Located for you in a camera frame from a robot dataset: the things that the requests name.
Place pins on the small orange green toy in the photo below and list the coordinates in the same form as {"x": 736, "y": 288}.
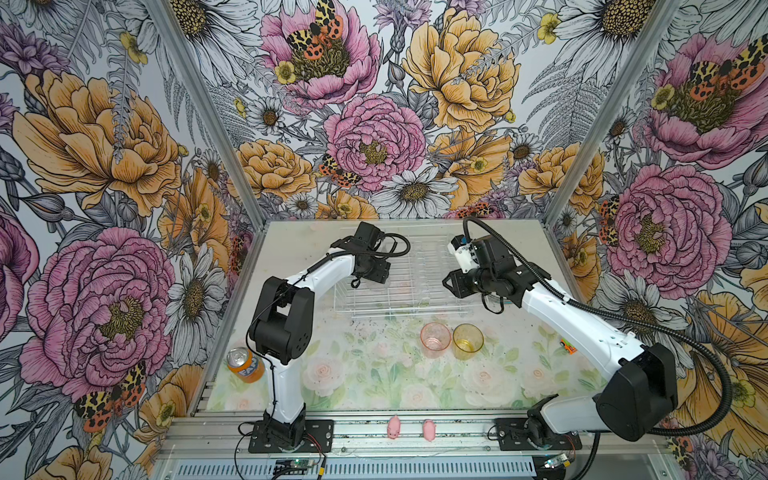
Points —
{"x": 570, "y": 349}

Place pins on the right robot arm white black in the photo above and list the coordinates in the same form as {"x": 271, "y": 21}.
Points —
{"x": 640, "y": 385}

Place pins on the pink glass cup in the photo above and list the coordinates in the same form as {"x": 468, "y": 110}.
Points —
{"x": 435, "y": 338}

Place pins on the yellow glass cup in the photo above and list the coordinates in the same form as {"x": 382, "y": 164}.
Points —
{"x": 467, "y": 341}

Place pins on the white wire dish rack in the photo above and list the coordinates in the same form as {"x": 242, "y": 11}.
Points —
{"x": 414, "y": 287}

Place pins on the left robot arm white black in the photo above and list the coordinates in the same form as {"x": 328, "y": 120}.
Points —
{"x": 282, "y": 325}

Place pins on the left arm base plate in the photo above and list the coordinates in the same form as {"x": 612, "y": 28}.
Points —
{"x": 304, "y": 436}

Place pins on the green circuit board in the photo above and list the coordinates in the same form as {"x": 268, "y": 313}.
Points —
{"x": 293, "y": 467}

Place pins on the left pink clip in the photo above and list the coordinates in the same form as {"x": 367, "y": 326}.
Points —
{"x": 393, "y": 429}

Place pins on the right circuit board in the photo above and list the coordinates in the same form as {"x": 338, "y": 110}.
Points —
{"x": 558, "y": 461}

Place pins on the right pink clip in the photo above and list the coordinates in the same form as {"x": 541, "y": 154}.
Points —
{"x": 429, "y": 430}

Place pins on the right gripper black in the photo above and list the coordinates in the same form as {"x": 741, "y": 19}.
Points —
{"x": 459, "y": 288}

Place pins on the orange soda bottle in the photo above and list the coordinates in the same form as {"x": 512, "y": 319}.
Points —
{"x": 245, "y": 365}

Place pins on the pink clip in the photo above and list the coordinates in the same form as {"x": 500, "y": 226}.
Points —
{"x": 393, "y": 429}
{"x": 429, "y": 430}

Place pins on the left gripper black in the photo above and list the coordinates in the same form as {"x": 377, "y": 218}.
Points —
{"x": 380, "y": 273}

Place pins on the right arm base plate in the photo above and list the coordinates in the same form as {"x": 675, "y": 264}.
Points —
{"x": 527, "y": 434}

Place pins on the aluminium front rail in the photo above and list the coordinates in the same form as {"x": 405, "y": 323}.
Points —
{"x": 214, "y": 446}

